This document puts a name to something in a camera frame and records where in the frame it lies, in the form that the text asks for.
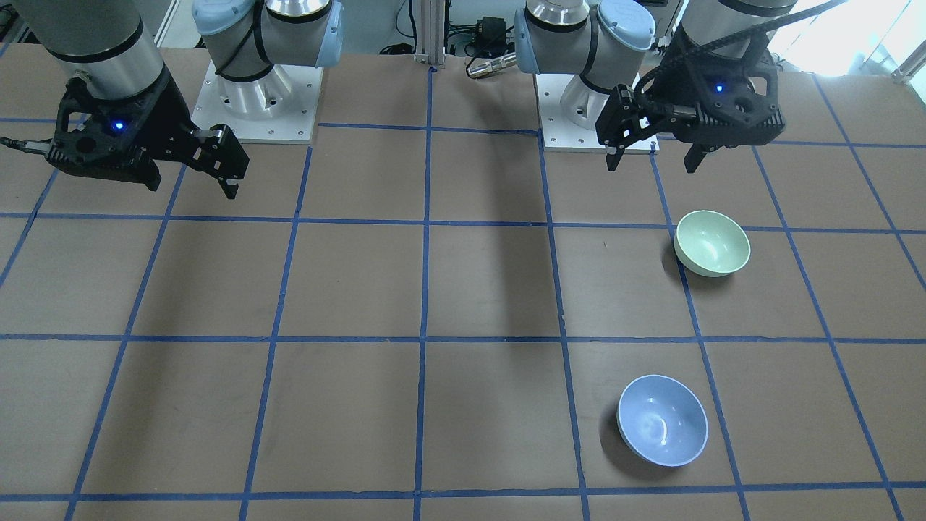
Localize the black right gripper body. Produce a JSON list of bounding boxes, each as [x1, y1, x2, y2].
[[44, 66, 196, 191]]

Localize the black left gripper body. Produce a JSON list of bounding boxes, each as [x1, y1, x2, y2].
[[655, 33, 786, 148]]

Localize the green bowl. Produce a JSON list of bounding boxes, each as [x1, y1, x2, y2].
[[674, 210, 752, 278]]

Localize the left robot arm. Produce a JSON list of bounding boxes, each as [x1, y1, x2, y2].
[[512, 1, 838, 174]]

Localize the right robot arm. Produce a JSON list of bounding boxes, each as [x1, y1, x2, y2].
[[2, 1, 343, 199]]

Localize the blue bowl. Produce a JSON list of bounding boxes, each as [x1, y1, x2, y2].
[[615, 375, 709, 467]]

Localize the black power adapter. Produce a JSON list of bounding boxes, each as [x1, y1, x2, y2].
[[474, 17, 506, 47]]

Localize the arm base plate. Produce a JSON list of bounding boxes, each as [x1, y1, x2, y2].
[[533, 72, 659, 154], [191, 62, 326, 145]]

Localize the silver cable connector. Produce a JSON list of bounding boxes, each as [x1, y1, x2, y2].
[[465, 52, 518, 80]]

